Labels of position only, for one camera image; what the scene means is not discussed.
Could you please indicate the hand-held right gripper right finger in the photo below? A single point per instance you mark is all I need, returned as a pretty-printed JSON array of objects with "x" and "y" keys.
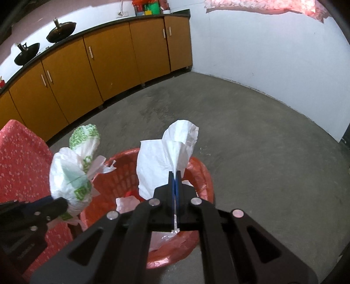
[{"x": 177, "y": 196}]

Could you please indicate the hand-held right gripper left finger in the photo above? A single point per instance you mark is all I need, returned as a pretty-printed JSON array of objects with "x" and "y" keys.
[{"x": 166, "y": 196}]

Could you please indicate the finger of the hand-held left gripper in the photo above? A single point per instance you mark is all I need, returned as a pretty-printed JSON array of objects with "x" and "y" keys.
[
  {"x": 41, "y": 202},
  {"x": 54, "y": 209}
]

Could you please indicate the white bag with green print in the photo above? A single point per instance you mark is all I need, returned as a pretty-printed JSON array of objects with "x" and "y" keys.
[{"x": 71, "y": 180}]

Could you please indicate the red plastic wastebasket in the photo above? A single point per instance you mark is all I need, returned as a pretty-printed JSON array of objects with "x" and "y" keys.
[{"x": 123, "y": 177}]

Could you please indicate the orange plastic bin liner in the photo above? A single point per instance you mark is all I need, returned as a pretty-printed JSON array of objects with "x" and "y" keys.
[{"x": 197, "y": 174}]

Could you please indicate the red floral tablecloth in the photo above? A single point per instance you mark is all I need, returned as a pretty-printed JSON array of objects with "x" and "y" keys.
[{"x": 22, "y": 161}]

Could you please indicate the red bottle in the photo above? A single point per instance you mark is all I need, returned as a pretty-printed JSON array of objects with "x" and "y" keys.
[{"x": 1, "y": 83}]

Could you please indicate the black wok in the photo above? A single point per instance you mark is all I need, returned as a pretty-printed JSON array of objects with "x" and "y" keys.
[{"x": 26, "y": 56}]

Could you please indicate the wooden lower kitchen cabinets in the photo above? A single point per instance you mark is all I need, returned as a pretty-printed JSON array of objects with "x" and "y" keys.
[{"x": 109, "y": 60}]

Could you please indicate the black pan with lid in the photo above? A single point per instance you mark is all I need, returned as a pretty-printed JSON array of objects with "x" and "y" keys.
[{"x": 61, "y": 31}]

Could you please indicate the green packet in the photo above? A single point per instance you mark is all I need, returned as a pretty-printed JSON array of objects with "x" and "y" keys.
[{"x": 155, "y": 6}]

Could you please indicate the orange bag of groceries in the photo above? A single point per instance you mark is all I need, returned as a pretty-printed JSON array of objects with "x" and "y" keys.
[{"x": 139, "y": 3}]

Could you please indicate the pink floral curtain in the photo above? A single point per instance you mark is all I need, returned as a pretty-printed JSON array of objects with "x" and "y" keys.
[{"x": 262, "y": 6}]

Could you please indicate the white wall socket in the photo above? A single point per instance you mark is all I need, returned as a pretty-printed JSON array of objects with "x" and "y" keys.
[{"x": 122, "y": 14}]

